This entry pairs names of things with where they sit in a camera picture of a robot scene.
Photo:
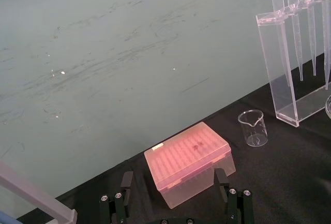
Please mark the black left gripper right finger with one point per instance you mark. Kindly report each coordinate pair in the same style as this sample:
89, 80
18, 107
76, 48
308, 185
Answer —
239, 206

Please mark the small clear glass beaker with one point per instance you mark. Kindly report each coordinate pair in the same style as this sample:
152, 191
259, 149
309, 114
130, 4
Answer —
253, 131

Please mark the clear acrylic pipette rack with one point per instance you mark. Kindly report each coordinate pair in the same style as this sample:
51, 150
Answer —
270, 61

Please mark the clear glass dish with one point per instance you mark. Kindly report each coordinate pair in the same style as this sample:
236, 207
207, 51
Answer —
329, 106

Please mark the black table cloth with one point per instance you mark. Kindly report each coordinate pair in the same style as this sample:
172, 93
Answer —
284, 172

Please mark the pink translucent pipette tip box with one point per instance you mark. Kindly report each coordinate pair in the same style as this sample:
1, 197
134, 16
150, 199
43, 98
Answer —
181, 162

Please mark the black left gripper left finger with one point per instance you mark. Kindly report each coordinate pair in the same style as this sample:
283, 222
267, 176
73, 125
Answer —
121, 206

